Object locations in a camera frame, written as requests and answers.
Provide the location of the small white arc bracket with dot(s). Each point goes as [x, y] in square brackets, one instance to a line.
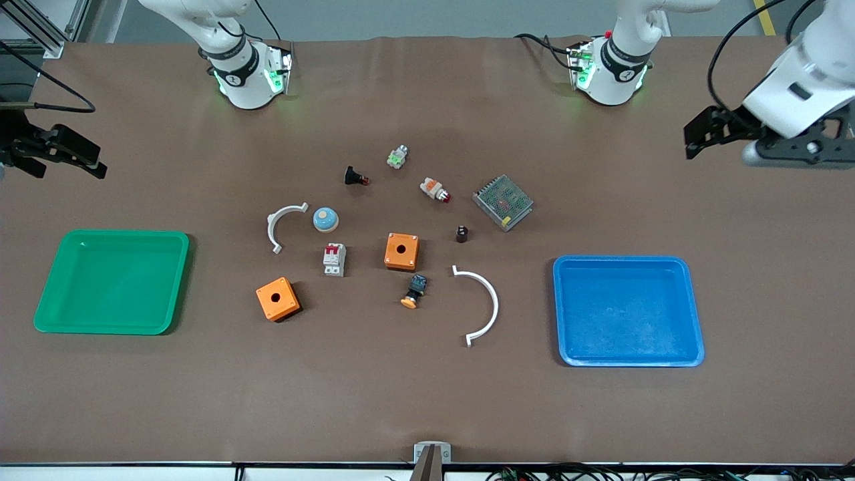
[287, 209]

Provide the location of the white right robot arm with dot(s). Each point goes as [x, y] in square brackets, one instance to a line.
[244, 87]

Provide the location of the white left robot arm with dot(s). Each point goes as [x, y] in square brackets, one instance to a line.
[611, 83]

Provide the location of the orange head push button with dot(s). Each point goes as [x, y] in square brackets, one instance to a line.
[415, 287]

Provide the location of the blue plastic tray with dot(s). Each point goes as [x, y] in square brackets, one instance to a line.
[628, 314]

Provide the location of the grey metal bracket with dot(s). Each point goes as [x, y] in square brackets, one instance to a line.
[432, 454]

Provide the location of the metal mesh power supply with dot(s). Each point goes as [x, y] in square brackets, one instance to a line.
[502, 200]

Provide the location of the aluminium frame profile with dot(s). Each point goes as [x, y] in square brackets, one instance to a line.
[47, 33]

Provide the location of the red indicator lamp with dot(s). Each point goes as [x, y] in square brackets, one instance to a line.
[433, 188]

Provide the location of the green push button switch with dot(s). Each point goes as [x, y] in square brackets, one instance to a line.
[397, 157]

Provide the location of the small black switch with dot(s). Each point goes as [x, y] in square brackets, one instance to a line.
[353, 176]

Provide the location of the large white arc bracket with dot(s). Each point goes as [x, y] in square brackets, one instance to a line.
[496, 307]

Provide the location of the white red circuit breaker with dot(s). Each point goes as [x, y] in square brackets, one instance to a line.
[334, 262]

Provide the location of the small black capacitor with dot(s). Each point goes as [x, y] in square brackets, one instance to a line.
[461, 234]

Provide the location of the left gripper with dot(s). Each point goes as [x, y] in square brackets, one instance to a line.
[733, 122]

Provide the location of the green plastic tray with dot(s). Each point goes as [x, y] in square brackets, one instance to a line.
[107, 280]

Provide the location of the orange button box with hole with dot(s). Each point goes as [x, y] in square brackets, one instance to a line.
[284, 307]
[409, 259]

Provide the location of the blue dome buzzer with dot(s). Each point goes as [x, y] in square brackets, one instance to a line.
[325, 220]

